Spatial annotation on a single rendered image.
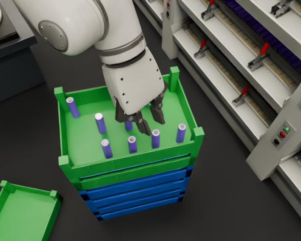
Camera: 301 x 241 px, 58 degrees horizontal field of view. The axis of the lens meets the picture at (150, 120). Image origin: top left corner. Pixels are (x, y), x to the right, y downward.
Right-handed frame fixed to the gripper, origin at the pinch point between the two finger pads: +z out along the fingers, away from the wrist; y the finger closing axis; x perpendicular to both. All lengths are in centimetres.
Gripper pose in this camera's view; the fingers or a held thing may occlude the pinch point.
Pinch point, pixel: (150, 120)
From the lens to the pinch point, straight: 56.5
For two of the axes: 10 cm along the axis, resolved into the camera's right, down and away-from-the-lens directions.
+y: -7.3, 5.8, -3.7
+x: 6.2, 3.3, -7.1
